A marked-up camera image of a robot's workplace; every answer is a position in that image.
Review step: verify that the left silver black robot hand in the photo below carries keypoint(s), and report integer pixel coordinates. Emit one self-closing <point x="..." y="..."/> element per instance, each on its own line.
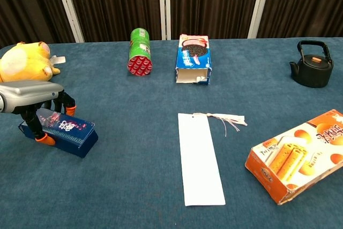
<point x="26" y="93"/>

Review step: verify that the blue cardboard glasses case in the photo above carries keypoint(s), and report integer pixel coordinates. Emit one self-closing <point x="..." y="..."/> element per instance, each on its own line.
<point x="72" y="132"/>

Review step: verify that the yellow plush toy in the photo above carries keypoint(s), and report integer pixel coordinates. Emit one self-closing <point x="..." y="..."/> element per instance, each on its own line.
<point x="24" y="62"/>

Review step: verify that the brown curtain panel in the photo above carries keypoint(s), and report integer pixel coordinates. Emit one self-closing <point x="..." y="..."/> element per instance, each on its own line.
<point x="305" y="3"/>
<point x="211" y="3"/>
<point x="26" y="6"/>
<point x="115" y="3"/>

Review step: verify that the green chip can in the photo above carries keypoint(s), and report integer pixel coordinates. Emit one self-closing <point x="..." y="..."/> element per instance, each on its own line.
<point x="139" y="49"/>

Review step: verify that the blue felt table cover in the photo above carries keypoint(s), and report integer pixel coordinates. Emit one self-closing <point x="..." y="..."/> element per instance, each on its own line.
<point x="134" y="172"/>

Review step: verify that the blue Oreo cookie box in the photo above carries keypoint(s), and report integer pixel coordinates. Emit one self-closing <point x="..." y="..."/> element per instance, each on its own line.
<point x="193" y="52"/>

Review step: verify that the white bookmark with tassel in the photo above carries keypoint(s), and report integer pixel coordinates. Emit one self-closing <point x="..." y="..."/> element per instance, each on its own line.
<point x="199" y="159"/>

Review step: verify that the orange biscuit roll box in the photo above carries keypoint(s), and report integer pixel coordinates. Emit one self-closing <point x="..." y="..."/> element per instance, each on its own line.
<point x="294" y="156"/>

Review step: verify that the black kettle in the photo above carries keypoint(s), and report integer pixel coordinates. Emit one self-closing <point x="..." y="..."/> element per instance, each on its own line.
<point x="312" y="76"/>

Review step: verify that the white partition frame post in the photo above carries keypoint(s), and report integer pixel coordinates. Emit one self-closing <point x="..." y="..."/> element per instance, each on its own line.
<point x="168" y="5"/>
<point x="258" y="5"/>
<point x="161" y="5"/>
<point x="68" y="7"/>

